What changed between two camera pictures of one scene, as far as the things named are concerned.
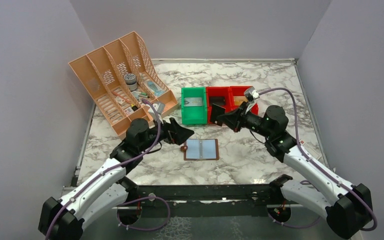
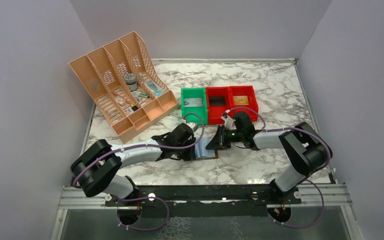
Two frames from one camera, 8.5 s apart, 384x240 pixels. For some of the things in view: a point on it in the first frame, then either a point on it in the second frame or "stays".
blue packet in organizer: x=156 y=90 stays
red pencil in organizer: x=122 y=96 stays
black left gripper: x=178 y=134 → x=190 y=155
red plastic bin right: x=239 y=91 stays
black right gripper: x=234 y=120 → x=218 y=141
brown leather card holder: x=201 y=149 stays
